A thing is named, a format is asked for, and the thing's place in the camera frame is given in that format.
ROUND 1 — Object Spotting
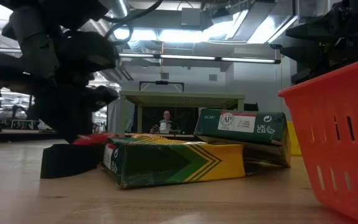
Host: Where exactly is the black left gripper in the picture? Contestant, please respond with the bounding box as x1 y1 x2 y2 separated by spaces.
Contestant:
34 30 120 144

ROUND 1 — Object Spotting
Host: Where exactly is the background workbench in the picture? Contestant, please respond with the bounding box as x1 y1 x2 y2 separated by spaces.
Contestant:
0 129 62 144

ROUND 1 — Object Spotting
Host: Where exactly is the black desk frame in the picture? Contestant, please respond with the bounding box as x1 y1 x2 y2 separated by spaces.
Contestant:
290 67 321 85

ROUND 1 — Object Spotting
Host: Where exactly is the grey fabric cover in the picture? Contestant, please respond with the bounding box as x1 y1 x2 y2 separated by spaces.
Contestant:
106 98 136 135

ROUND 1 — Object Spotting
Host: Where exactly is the green mesh shelf riser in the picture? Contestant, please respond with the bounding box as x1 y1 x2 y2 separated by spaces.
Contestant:
118 90 246 138

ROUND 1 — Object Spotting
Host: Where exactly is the black office partition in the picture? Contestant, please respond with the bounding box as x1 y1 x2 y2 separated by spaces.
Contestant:
141 106 199 135

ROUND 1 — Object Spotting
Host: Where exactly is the yellow plastic basket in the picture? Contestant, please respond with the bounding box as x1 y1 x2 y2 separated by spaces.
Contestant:
287 121 303 156

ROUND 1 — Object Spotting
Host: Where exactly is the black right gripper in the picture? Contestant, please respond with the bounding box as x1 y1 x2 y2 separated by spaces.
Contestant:
280 0 358 68

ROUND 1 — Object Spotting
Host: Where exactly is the red coil band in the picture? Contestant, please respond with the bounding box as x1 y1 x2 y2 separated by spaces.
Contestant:
72 133 124 146

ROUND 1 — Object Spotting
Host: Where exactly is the Crayola crayon box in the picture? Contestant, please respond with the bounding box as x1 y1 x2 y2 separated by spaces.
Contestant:
100 136 247 190
193 108 291 168

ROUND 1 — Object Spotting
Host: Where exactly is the person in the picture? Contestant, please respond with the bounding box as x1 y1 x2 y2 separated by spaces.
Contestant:
149 110 180 134

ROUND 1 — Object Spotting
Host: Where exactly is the long LED light bar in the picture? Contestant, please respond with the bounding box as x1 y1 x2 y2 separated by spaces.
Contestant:
118 51 282 65

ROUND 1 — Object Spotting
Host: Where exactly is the orange plastic basket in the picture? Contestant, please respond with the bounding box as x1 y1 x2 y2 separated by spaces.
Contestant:
278 54 358 224

